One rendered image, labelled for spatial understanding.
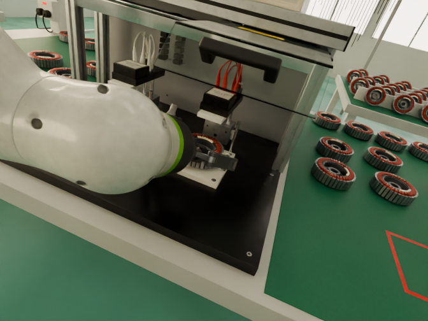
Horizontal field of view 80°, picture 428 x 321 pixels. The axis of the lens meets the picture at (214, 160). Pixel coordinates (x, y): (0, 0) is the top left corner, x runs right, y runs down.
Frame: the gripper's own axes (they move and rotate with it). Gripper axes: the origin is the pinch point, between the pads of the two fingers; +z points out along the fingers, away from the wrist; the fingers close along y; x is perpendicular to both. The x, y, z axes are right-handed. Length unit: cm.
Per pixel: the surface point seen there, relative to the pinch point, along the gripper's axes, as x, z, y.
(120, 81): -8.9, 0.1, 24.8
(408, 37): -337, 544, -205
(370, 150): -18, 36, -47
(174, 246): 15.8, -17.5, -6.0
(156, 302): 69, 41, 5
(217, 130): -5.9, 10.7, -0.5
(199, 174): 4.9, -4.4, -3.2
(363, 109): -47, 100, -57
